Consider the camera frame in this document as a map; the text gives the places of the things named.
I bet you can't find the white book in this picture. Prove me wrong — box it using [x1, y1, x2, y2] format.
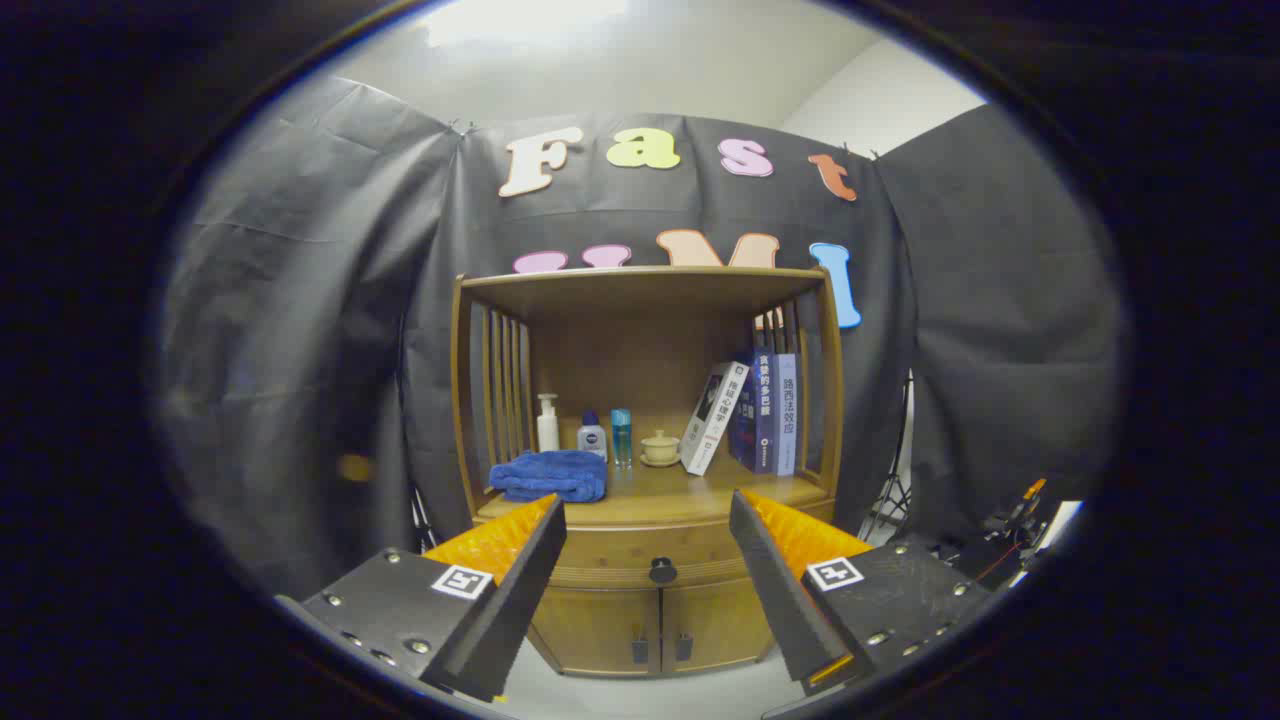
[680, 361, 751, 477]

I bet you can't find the wooden cabinet door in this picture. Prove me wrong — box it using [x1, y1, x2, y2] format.
[660, 580, 777, 674]
[530, 586, 662, 677]

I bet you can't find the black equipment with orange part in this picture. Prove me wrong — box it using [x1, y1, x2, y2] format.
[960, 478, 1051, 591]

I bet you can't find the blue folded towel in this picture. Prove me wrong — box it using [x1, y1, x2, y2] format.
[488, 449, 609, 504]

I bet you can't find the wooden countertop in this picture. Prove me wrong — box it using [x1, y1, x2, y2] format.
[478, 462, 831, 526]

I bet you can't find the dark blue book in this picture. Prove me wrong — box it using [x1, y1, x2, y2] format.
[728, 347, 778, 474]

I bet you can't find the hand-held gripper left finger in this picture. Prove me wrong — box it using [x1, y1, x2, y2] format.
[275, 492, 568, 704]

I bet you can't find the wooden drawer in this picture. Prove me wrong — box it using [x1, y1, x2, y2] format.
[475, 500, 837, 591]

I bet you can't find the pale grey-blue book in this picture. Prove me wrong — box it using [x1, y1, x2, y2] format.
[772, 352, 799, 477]

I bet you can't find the wooden cabinet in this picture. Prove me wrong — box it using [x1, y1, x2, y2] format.
[450, 266, 846, 679]

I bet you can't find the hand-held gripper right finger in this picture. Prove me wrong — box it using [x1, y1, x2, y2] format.
[729, 489, 991, 698]

